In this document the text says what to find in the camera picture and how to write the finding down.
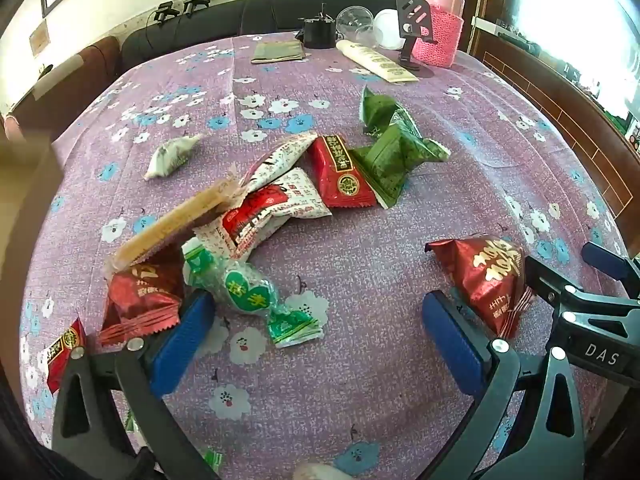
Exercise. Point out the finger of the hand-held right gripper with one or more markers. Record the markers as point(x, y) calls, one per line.
point(607, 262)
point(542, 277)

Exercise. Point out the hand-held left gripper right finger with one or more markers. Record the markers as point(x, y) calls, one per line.
point(452, 350)

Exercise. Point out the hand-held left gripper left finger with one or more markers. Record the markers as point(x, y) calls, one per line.
point(182, 345)

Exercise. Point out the red triangular snack packet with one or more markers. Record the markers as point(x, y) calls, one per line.
point(480, 275)

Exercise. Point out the red crinkled snack packet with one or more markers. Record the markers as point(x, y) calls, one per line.
point(140, 295)

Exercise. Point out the green white candy packet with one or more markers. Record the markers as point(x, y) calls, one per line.
point(245, 295)

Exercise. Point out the green triangular snack packet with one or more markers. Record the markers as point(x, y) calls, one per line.
point(380, 110)
point(395, 160)

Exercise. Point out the red rectangular snack packet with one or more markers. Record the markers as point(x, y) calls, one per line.
point(340, 175)
point(62, 350)

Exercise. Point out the brown biscuit bar packet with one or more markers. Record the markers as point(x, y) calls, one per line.
point(170, 222)

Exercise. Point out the purple floral tablecloth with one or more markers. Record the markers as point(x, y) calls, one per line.
point(350, 260)

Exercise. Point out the white red snack packet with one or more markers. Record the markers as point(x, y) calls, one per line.
point(270, 210)
point(280, 160)

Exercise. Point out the wooden brick-pattern cabinet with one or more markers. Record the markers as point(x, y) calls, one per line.
point(550, 105)

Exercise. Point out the white crumpled wrapper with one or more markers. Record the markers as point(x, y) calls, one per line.
point(320, 472)

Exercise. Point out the small white green packet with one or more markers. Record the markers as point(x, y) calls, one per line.
point(170, 157)

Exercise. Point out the pink bottle with knitted sleeve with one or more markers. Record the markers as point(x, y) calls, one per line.
point(442, 30)

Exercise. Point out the cream squeeze tube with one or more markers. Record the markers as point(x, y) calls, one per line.
point(375, 60)

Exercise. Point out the black phone stand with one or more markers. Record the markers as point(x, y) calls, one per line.
point(412, 15)

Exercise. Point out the white round lid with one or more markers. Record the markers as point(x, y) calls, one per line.
point(387, 27)

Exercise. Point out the brown upholstered chair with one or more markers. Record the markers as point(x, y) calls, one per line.
point(100, 57)

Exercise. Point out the olive flat pouch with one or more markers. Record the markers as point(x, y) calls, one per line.
point(277, 51)

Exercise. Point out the clear plastic cup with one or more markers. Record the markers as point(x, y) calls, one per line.
point(352, 20)

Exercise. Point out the black sofa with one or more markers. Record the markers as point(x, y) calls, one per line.
point(210, 25)

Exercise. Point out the black round device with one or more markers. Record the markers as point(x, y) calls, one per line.
point(317, 32)

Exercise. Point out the black clip gadget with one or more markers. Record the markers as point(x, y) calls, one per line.
point(195, 2)
point(165, 12)

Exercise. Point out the small wall plaque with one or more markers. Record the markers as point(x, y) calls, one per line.
point(37, 37)

